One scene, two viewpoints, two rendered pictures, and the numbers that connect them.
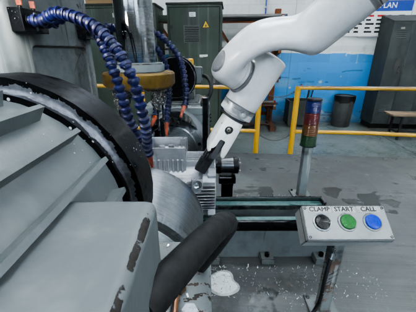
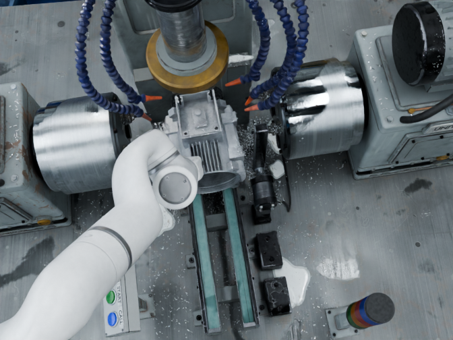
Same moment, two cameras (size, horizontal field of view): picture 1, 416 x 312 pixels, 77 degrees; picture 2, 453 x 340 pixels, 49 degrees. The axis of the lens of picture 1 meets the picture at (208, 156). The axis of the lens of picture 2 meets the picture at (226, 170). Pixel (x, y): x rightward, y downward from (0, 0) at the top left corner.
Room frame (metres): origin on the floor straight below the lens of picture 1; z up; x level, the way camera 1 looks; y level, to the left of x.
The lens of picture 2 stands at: (0.72, -0.46, 2.25)
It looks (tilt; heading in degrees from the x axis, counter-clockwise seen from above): 69 degrees down; 87
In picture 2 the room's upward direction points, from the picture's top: 6 degrees counter-clockwise
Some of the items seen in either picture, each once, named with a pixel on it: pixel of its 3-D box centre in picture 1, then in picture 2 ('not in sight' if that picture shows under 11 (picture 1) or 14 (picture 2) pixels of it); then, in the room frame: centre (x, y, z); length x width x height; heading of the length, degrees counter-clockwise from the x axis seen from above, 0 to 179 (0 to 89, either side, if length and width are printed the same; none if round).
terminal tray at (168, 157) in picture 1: (166, 153); (199, 119); (0.70, 0.12, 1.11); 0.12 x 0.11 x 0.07; 91
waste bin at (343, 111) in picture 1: (342, 110); not in sight; (5.17, -2.66, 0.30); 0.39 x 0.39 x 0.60
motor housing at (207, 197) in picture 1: (181, 182); (204, 148); (0.70, 0.08, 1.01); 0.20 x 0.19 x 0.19; 91
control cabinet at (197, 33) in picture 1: (197, 81); not in sight; (3.96, 0.16, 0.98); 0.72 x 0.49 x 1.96; 85
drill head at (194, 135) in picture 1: (174, 140); (322, 107); (1.03, 0.14, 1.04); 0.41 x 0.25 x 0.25; 0
